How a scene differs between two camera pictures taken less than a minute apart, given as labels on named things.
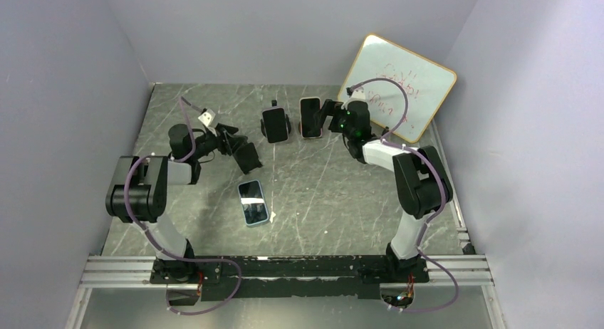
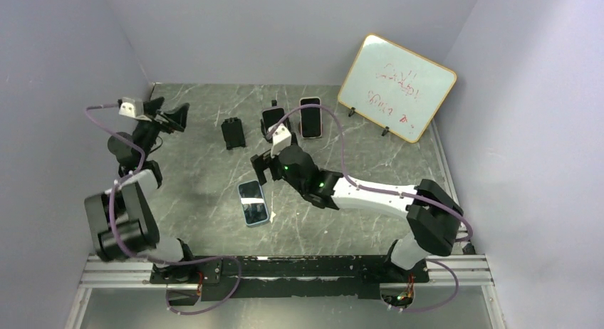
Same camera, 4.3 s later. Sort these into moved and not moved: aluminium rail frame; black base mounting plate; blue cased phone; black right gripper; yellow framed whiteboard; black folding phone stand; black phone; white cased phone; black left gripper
Moved: black left gripper; black right gripper; black folding phone stand
Not moved: blue cased phone; aluminium rail frame; black phone; yellow framed whiteboard; black base mounting plate; white cased phone
